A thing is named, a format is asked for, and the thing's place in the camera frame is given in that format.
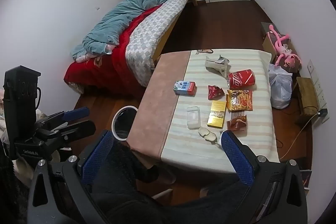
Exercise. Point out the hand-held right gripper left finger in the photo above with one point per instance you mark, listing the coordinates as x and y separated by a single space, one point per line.
97 155

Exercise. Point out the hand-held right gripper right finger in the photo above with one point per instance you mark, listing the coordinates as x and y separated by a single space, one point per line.
236 158

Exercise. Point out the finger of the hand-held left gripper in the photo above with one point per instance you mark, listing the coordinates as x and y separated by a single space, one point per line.
78 129
76 113

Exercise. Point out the white round bin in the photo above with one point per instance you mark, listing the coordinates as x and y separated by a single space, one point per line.
123 123

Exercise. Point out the gold box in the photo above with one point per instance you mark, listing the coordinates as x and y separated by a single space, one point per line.
216 115

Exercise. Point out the yellow orange snack bag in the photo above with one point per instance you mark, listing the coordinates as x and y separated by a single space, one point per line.
239 100

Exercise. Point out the blue white milk carton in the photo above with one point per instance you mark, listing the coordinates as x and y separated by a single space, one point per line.
185 88

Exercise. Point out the striped table cloth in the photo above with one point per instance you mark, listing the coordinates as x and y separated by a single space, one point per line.
249 140

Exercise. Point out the brown torn wrapper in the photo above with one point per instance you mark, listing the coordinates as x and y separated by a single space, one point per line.
236 124

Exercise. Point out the beige peel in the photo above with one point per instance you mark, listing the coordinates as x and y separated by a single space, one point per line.
207 134

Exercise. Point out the person's legs in black pants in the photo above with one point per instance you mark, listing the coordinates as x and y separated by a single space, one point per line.
131 187

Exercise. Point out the red blanket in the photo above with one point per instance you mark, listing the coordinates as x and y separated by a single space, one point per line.
105 70

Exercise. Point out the clear plastic container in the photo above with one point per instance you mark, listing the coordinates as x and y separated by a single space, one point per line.
193 117

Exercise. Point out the small red snack wrapper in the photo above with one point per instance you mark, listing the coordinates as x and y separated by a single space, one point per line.
215 92

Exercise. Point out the grey slipper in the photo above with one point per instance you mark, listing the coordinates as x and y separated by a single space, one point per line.
166 176

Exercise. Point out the red paper cup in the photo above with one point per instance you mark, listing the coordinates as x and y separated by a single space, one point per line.
241 79

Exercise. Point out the pink table cloth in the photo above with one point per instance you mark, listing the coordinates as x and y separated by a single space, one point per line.
157 98

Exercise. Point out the white plastic bag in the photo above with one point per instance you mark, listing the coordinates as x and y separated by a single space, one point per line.
280 87

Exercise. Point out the wooden box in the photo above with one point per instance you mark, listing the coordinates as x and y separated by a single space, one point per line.
307 98

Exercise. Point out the crumpled white carton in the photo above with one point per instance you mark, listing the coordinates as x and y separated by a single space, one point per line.
216 65

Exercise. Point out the teal duvet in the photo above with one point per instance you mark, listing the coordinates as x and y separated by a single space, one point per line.
118 19

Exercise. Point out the grey white checkered sheet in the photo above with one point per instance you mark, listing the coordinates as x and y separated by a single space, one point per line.
152 35

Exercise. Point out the pink plush toy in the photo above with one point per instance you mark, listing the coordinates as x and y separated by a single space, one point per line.
283 50

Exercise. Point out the cardboard box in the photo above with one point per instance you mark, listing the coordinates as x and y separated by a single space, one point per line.
266 40

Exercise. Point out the wooden bed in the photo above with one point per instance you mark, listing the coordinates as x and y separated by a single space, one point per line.
168 29

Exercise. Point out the white wall socket panel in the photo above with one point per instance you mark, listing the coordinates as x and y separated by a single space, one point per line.
319 90

